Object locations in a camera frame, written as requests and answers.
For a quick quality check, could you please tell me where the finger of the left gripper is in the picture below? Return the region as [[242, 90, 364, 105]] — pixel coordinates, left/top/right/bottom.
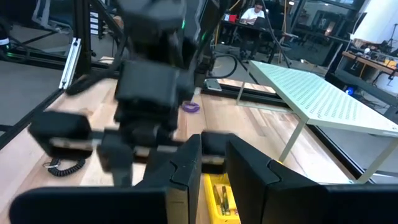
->
[[98, 138, 138, 188], [144, 148, 175, 180]]

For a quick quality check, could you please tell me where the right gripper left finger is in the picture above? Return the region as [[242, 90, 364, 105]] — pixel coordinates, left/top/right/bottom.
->
[[135, 133, 203, 224]]

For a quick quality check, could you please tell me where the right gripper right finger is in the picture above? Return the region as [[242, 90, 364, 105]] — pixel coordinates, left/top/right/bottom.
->
[[225, 133, 328, 224]]

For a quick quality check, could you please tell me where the yellow plastic basket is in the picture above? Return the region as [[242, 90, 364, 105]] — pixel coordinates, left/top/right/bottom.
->
[[203, 159, 284, 224]]

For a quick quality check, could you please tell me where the purple coil wristband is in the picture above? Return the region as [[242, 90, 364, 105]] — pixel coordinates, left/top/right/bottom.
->
[[182, 101, 201, 114]]

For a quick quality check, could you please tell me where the black coil wristband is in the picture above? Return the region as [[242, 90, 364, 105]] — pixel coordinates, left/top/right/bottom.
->
[[43, 157, 86, 177]]

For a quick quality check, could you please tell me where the green perforated metal shelf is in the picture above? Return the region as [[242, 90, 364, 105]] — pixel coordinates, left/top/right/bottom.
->
[[236, 60, 398, 184]]

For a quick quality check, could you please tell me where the person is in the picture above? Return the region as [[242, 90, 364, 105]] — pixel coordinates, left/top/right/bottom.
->
[[240, 1, 267, 26]]

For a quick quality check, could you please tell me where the wooden workbench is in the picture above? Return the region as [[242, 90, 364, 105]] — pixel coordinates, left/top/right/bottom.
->
[[341, 46, 398, 78]]

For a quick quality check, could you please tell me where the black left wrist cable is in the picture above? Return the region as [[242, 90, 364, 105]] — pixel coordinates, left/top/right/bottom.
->
[[65, 30, 128, 96]]

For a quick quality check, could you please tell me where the grey metal base plate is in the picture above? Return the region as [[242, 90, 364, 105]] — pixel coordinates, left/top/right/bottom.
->
[[205, 78, 223, 91]]

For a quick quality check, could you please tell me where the silver aluminium bracket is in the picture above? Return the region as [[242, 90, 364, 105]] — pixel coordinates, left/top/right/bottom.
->
[[58, 37, 82, 90]]

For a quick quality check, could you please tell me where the black aluminium rig frame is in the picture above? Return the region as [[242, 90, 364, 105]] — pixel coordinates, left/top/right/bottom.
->
[[0, 0, 374, 184]]

